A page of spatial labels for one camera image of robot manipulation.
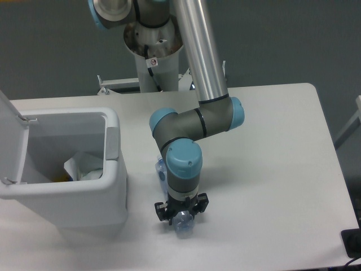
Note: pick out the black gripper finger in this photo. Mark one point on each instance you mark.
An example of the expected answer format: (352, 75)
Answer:
(199, 204)
(164, 213)

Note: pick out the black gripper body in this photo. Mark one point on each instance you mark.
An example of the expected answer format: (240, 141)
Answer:
(175, 206)

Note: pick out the clear blue plastic bottle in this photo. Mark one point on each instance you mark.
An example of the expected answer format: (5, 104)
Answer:
(183, 222)

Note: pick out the white plastic wrapper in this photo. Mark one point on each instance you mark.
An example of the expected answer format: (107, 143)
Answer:
(83, 167)

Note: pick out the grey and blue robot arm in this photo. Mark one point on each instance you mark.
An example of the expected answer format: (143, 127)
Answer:
(176, 134)

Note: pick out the yellow trash item in bin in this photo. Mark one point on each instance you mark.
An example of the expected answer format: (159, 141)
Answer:
(64, 177)

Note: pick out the white plastic trash can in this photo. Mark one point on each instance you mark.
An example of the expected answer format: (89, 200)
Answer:
(34, 147)

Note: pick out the black device at table corner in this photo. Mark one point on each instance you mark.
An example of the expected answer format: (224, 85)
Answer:
(351, 240)

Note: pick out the white metal mounting frame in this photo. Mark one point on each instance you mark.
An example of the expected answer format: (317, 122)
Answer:
(129, 85)

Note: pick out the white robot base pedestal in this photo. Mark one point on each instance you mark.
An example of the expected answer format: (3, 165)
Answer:
(156, 52)

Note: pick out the white furniture frame at right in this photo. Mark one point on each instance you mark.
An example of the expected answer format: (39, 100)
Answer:
(349, 128)

